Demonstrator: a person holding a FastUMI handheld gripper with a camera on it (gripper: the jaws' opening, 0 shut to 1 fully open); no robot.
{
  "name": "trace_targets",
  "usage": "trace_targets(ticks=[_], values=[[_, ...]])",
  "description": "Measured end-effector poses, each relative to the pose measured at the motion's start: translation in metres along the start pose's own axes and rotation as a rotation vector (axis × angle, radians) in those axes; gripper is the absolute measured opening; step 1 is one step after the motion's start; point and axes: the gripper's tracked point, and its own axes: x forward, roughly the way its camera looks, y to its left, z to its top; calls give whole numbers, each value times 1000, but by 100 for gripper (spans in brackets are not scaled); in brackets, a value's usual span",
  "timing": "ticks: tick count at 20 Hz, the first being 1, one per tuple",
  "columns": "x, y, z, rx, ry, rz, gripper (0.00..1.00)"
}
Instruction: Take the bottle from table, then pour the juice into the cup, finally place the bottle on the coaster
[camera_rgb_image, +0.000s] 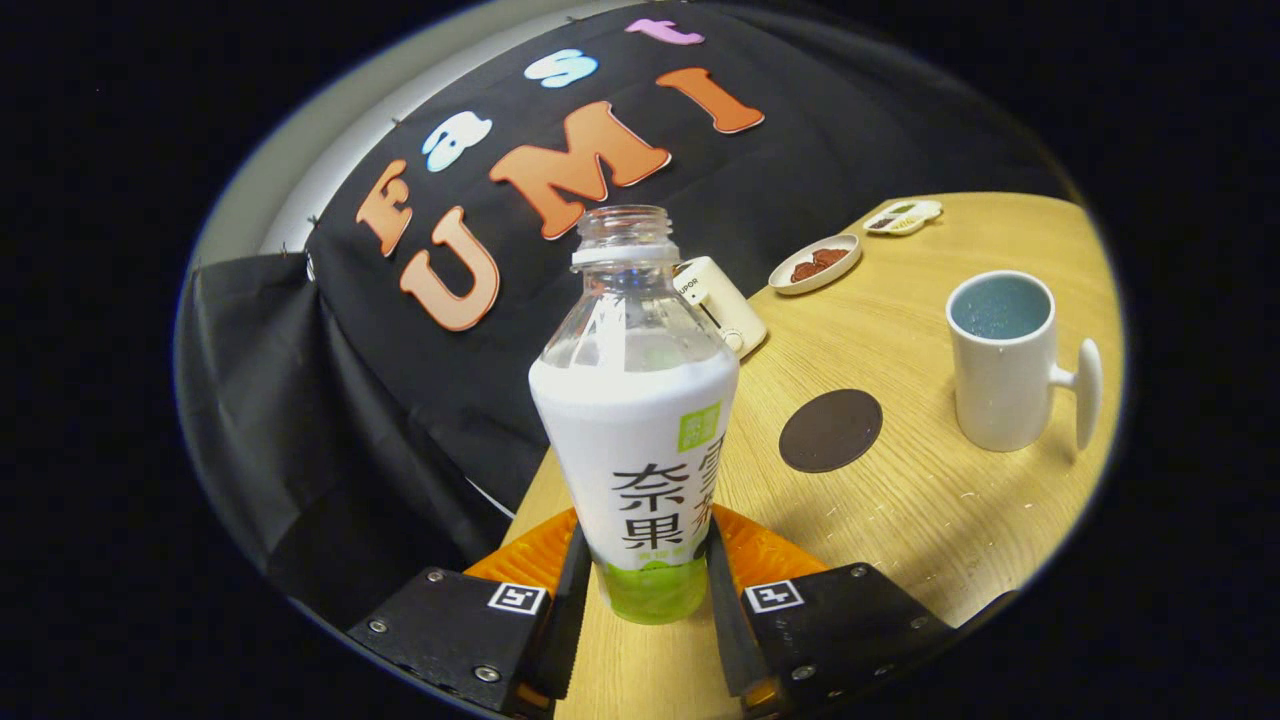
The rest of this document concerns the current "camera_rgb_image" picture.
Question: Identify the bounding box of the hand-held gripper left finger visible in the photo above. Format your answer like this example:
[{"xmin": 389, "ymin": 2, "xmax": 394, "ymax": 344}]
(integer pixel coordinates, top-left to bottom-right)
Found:
[{"xmin": 345, "ymin": 507, "xmax": 593, "ymax": 716}]

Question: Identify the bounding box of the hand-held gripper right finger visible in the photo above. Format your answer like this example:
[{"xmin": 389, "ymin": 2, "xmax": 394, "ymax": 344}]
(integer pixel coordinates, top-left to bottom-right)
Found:
[{"xmin": 703, "ymin": 503, "xmax": 961, "ymax": 716}]

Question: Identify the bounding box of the clear juice bottle white label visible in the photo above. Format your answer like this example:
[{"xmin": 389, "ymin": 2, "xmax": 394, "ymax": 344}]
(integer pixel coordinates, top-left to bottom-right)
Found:
[{"xmin": 528, "ymin": 205, "xmax": 741, "ymax": 626}]

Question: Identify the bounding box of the dark brown round coaster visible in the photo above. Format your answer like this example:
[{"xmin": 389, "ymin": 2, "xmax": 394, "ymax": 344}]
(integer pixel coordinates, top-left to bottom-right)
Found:
[{"xmin": 779, "ymin": 389, "xmax": 884, "ymax": 474}]

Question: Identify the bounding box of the white cup with handle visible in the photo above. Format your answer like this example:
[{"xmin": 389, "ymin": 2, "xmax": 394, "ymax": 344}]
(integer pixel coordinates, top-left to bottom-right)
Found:
[{"xmin": 946, "ymin": 270, "xmax": 1103, "ymax": 453}]

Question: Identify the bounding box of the wooden table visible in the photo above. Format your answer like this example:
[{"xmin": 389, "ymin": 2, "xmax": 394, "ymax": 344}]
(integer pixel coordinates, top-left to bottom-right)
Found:
[{"xmin": 500, "ymin": 192, "xmax": 1126, "ymax": 720}]

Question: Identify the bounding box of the white toaster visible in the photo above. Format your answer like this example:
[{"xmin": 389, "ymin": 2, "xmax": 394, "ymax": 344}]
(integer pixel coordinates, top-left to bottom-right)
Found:
[{"xmin": 672, "ymin": 256, "xmax": 769, "ymax": 359}]

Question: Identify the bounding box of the round white plate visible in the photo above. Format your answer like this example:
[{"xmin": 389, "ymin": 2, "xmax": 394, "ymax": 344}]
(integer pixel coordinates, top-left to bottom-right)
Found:
[{"xmin": 768, "ymin": 234, "xmax": 863, "ymax": 296}]

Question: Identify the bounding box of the white divided condiment dish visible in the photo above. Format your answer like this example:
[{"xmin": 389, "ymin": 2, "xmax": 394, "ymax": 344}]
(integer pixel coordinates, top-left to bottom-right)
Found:
[{"xmin": 864, "ymin": 200, "xmax": 944, "ymax": 237}]

